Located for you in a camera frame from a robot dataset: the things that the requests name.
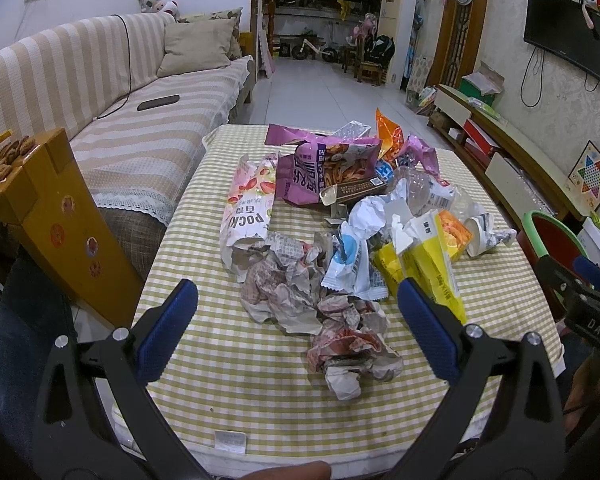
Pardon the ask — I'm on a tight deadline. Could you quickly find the white paper cup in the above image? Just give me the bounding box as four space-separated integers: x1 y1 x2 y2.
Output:
464 212 517 258

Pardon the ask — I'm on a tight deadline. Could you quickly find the yellow tissue pack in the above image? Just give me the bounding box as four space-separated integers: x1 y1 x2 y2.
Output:
373 210 472 324

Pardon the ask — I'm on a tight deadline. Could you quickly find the red printed paper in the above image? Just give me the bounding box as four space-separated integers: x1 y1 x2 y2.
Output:
306 295 403 401

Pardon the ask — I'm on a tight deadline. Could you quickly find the pink foil bag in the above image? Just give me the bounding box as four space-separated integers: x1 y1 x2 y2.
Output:
396 134 443 182

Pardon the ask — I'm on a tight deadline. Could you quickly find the white paper ball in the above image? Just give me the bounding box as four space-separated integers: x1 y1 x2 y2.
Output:
348 195 413 240

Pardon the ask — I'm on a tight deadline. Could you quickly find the blue white wrapper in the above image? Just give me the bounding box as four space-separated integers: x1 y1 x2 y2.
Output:
321 221 389 301

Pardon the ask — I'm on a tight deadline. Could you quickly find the orange snack bag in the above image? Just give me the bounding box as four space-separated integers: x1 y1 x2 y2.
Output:
375 108 405 164

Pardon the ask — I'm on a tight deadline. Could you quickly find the newspaper wad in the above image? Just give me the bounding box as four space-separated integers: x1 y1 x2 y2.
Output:
223 231 332 335

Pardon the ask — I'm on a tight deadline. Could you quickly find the brown chocolate bar wrapper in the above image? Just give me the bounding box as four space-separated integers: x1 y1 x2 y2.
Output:
320 177 387 206

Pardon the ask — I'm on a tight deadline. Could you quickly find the pink Pocky box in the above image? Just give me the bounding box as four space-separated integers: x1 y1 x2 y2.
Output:
220 153 278 269

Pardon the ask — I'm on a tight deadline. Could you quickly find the purple snack bag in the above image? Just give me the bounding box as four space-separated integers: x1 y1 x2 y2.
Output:
264 124 380 206

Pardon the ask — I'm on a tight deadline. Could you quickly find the left hand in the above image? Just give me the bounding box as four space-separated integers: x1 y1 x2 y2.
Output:
240 460 332 480

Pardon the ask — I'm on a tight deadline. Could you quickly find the white box by cabinet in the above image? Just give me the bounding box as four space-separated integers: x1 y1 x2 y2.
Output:
577 217 600 267

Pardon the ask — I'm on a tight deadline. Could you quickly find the red bin green rim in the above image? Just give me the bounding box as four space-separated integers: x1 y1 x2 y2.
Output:
517 210 588 270

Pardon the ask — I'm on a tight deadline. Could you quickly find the chinese checkers board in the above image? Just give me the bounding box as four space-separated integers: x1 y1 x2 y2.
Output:
568 140 600 211

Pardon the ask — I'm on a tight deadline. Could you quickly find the curved TV cabinet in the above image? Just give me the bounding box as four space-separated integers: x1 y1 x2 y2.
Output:
434 84 590 229

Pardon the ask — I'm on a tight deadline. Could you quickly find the beige striped sofa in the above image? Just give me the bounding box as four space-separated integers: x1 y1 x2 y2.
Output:
0 13 256 275

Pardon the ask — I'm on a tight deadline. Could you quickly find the black phone on sofa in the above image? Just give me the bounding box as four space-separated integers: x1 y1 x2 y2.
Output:
137 94 180 112

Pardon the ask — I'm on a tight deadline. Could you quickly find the white standing air conditioner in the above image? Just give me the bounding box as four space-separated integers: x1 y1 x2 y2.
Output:
377 0 417 89

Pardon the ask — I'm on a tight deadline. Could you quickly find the balance bike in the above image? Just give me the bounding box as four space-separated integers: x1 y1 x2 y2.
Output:
290 37 338 63

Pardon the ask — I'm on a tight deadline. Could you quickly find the beige cushion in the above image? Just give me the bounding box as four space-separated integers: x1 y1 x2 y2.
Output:
157 18 234 77

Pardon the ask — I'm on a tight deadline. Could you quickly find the plush toy on sofa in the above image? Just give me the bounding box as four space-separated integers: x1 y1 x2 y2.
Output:
137 0 180 18

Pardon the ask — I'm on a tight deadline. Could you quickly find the wall mounted black television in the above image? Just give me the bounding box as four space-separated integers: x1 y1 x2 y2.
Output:
524 0 600 81

